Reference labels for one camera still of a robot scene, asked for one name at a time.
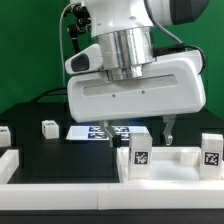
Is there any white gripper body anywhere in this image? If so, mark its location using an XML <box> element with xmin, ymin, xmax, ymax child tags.
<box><xmin>67</xmin><ymin>50</ymin><xmax>206</xmax><ymax>122</ymax></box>

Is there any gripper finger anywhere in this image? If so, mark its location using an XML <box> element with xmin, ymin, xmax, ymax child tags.
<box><xmin>163</xmin><ymin>115</ymin><xmax>176</xmax><ymax>146</ymax></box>
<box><xmin>99</xmin><ymin>120</ymin><xmax>121</xmax><ymax>148</ymax></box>

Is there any white square tabletop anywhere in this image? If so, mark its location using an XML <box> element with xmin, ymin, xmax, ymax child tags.
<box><xmin>117</xmin><ymin>147</ymin><xmax>224</xmax><ymax>183</ymax></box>

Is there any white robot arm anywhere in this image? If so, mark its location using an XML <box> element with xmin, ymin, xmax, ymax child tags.
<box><xmin>65</xmin><ymin>0</ymin><xmax>210</xmax><ymax>147</ymax></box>

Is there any white marker sheet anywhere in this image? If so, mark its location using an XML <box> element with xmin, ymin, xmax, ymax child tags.
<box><xmin>66</xmin><ymin>126</ymin><xmax>148</xmax><ymax>141</ymax></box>

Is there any white front fence bar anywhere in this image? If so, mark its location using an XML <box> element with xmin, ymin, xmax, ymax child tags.
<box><xmin>0</xmin><ymin>181</ymin><xmax>224</xmax><ymax>211</ymax></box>

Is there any white fence bar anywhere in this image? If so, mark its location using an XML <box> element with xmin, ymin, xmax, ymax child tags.
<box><xmin>0</xmin><ymin>181</ymin><xmax>224</xmax><ymax>211</ymax></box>
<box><xmin>0</xmin><ymin>150</ymin><xmax>19</xmax><ymax>184</ymax></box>

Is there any white left fence bar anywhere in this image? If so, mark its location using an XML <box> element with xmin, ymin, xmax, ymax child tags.
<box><xmin>0</xmin><ymin>150</ymin><xmax>19</xmax><ymax>184</ymax></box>

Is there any black cable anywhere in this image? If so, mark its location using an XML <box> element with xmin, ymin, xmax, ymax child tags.
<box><xmin>30</xmin><ymin>87</ymin><xmax>68</xmax><ymax>103</ymax></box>

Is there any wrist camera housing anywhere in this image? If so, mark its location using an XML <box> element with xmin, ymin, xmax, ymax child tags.
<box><xmin>65</xmin><ymin>44</ymin><xmax>104</xmax><ymax>75</ymax></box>

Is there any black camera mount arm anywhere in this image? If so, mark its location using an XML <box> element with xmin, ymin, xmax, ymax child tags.
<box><xmin>68</xmin><ymin>3</ymin><xmax>91</xmax><ymax>53</ymax></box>

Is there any white cable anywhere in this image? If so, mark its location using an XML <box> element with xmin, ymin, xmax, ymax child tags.
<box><xmin>58</xmin><ymin>2</ymin><xmax>81</xmax><ymax>88</ymax></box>

